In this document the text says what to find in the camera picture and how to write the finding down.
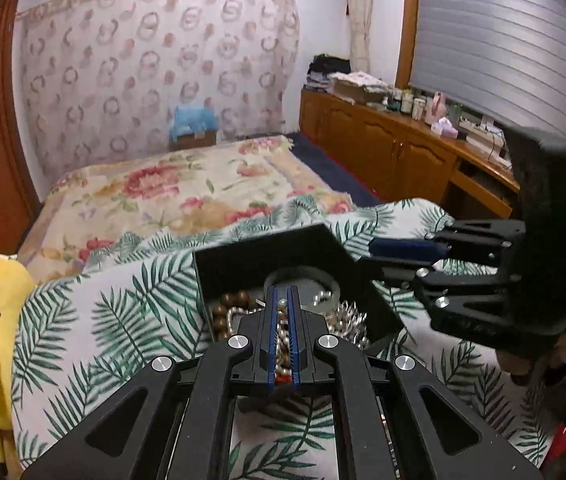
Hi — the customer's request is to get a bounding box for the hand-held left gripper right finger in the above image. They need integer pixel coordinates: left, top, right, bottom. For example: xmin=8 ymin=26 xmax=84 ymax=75
xmin=286 ymin=285 xmax=544 ymax=480

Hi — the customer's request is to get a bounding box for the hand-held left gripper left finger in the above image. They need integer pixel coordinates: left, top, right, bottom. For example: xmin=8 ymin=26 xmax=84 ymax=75
xmin=20 ymin=285 xmax=280 ymax=480

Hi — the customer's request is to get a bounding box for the dark blue bedsheet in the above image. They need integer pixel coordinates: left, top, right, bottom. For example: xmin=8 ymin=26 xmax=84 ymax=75
xmin=285 ymin=131 xmax=384 ymax=209

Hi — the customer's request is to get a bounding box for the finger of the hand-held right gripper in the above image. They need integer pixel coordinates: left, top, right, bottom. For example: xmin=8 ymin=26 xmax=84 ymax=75
xmin=369 ymin=218 xmax=528 ymax=267
xmin=375 ymin=259 xmax=566 ymax=348

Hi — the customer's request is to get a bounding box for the black box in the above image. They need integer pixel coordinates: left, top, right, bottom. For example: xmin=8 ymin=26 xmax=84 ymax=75
xmin=193 ymin=223 xmax=404 ymax=350

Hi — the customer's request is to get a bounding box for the cluster of cosmetic bottles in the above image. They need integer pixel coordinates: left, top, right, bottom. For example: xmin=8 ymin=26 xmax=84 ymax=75
xmin=392 ymin=87 xmax=427 ymax=121

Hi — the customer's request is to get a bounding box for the wooden cabinet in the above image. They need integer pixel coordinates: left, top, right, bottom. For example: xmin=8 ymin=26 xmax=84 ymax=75
xmin=299 ymin=88 xmax=522 ymax=219

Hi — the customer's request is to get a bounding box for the grey bangle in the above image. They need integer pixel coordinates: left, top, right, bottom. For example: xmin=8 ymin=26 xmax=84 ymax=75
xmin=264 ymin=268 xmax=340 ymax=307

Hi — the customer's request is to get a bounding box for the person's right hand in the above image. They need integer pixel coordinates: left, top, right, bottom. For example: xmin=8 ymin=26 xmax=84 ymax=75
xmin=494 ymin=335 xmax=564 ymax=388

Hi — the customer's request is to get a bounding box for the pink figurine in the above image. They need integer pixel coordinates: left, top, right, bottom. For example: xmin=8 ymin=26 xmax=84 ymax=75
xmin=425 ymin=92 xmax=448 ymax=124

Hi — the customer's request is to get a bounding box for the pile of dark clothes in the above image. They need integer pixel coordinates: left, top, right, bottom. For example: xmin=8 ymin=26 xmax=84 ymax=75
xmin=306 ymin=53 xmax=352 ymax=92

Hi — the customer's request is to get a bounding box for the floral blanket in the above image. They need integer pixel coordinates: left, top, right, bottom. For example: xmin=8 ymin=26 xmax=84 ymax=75
xmin=15 ymin=132 xmax=360 ymax=282

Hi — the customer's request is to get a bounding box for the small wooden box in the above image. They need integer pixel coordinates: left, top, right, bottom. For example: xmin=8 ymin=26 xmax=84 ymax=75
xmin=177 ymin=130 xmax=218 ymax=151

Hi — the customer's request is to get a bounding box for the stack of books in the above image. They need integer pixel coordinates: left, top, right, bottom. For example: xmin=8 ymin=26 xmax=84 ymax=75
xmin=457 ymin=115 xmax=512 ymax=162

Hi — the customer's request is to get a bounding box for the ring pattern curtain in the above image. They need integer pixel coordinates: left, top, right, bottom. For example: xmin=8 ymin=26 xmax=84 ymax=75
xmin=15 ymin=0 xmax=302 ymax=189

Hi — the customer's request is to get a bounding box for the cream window curtain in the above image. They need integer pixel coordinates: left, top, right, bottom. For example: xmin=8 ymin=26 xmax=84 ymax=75
xmin=345 ymin=0 xmax=376 ymax=74

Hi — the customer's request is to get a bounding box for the leaf print cloth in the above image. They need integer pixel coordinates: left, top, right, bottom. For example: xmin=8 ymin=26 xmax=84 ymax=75
xmin=10 ymin=197 xmax=554 ymax=480

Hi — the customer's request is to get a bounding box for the cardboard box with floral cloth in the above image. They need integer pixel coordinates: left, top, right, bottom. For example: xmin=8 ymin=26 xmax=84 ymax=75
xmin=330 ymin=70 xmax=390 ymax=104

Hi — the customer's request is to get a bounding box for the pink tissue box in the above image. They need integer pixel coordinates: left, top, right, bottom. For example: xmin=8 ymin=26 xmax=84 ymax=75
xmin=430 ymin=117 xmax=460 ymax=138

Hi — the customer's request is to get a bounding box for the blue plastic bag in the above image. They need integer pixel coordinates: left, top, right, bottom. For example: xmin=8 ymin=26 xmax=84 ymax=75
xmin=170 ymin=105 xmax=220 ymax=139

